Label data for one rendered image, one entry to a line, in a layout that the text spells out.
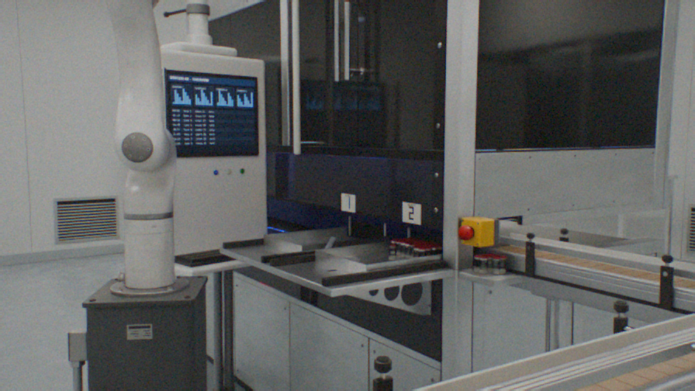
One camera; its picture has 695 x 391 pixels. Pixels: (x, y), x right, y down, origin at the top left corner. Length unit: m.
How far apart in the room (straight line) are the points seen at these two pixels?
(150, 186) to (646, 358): 1.19
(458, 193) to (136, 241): 0.85
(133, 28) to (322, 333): 1.31
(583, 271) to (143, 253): 1.08
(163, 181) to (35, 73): 5.27
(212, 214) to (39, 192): 4.56
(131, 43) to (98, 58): 5.39
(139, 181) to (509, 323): 1.13
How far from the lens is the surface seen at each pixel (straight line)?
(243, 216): 2.55
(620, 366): 0.92
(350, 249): 1.95
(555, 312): 1.79
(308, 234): 2.26
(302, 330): 2.56
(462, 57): 1.77
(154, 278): 1.68
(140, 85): 1.65
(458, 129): 1.76
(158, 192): 1.67
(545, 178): 2.02
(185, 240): 2.43
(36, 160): 6.91
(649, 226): 6.83
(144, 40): 1.66
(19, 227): 6.94
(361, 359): 2.24
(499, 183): 1.87
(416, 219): 1.89
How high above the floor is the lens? 1.26
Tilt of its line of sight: 6 degrees down
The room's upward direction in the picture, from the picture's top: straight up
